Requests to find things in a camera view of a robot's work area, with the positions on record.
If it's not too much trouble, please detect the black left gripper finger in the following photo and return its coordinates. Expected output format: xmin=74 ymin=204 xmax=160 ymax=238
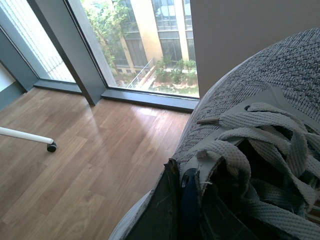
xmin=126 ymin=158 xmax=179 ymax=240

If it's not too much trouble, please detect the white chair leg with caster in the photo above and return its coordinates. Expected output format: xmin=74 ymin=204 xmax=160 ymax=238
xmin=0 ymin=127 xmax=57 ymax=153

